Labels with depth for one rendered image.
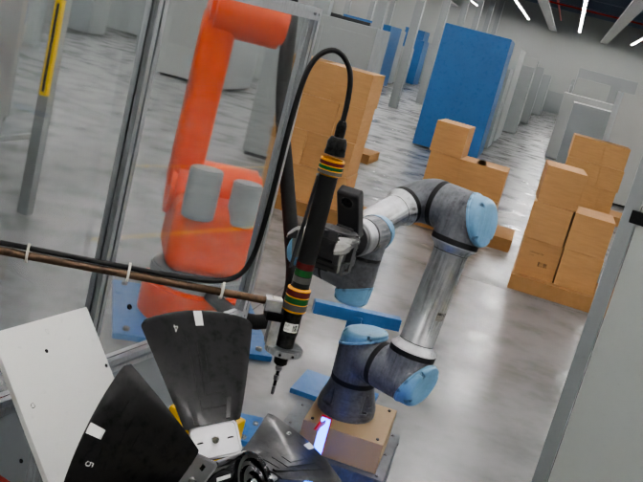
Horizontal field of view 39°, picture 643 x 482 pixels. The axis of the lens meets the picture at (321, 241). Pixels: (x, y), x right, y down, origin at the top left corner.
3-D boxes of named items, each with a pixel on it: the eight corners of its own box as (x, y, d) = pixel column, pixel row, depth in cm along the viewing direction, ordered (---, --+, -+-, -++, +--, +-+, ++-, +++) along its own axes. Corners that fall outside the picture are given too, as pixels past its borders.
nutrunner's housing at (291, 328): (270, 366, 166) (334, 120, 155) (268, 358, 170) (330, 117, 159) (291, 370, 167) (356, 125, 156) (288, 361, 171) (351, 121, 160)
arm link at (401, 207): (418, 161, 231) (282, 230, 199) (454, 174, 224) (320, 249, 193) (415, 202, 237) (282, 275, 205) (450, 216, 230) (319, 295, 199)
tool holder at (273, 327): (255, 354, 163) (268, 303, 161) (252, 339, 170) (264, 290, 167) (303, 362, 165) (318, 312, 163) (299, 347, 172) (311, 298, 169)
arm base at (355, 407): (321, 388, 246) (328, 356, 243) (375, 403, 245) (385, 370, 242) (313, 414, 231) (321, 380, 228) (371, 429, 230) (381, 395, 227)
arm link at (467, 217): (383, 383, 235) (458, 184, 228) (430, 410, 227) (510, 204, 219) (357, 385, 226) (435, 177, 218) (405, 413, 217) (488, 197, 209)
